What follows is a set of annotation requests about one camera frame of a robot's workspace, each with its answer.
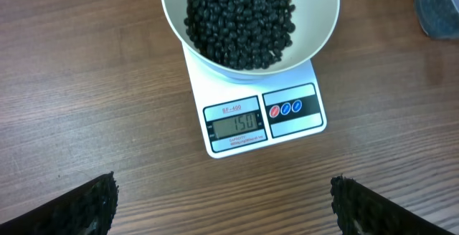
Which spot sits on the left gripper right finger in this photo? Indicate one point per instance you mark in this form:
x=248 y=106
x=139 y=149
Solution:
x=361 y=211

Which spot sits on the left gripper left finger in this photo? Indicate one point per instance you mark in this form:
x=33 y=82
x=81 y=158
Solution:
x=87 y=209

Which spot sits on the white digital kitchen scale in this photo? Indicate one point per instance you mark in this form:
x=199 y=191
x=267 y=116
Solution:
x=237 y=116

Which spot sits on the black beans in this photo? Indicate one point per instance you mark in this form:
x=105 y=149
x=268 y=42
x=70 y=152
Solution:
x=248 y=34

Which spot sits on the white bowl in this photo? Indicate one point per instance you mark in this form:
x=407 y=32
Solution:
x=314 y=20

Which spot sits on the clear plastic container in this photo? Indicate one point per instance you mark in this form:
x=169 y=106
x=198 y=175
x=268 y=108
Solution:
x=438 y=18

